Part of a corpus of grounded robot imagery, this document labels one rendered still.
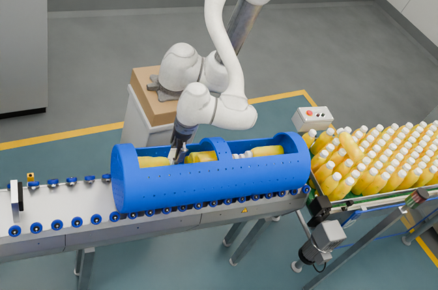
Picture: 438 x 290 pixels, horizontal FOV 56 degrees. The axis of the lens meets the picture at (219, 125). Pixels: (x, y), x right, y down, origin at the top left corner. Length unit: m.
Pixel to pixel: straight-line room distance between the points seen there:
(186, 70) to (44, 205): 0.85
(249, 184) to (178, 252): 1.16
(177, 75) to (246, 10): 0.48
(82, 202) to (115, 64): 2.18
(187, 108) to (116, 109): 2.08
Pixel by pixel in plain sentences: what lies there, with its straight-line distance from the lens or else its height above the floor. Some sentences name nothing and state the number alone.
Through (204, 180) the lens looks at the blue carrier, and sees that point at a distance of 1.72.
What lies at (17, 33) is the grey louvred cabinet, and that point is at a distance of 2.83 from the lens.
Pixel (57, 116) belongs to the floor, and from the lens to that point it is 3.39.
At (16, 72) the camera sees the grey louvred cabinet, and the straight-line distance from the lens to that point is 3.03.
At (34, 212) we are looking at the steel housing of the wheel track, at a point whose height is 0.93.
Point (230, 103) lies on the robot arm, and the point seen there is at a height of 1.58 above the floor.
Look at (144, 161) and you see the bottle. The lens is 1.71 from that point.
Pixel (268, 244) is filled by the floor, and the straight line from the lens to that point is 3.11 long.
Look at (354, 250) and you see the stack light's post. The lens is 2.57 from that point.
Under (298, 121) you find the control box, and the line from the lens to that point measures 2.37.
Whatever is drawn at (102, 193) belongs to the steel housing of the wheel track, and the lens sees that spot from 1.91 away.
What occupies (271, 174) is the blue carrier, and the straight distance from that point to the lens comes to 1.87.
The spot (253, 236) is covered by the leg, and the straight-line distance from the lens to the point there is 2.58.
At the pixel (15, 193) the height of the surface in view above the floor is 1.08.
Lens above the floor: 2.56
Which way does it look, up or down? 45 degrees down
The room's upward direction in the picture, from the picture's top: 24 degrees clockwise
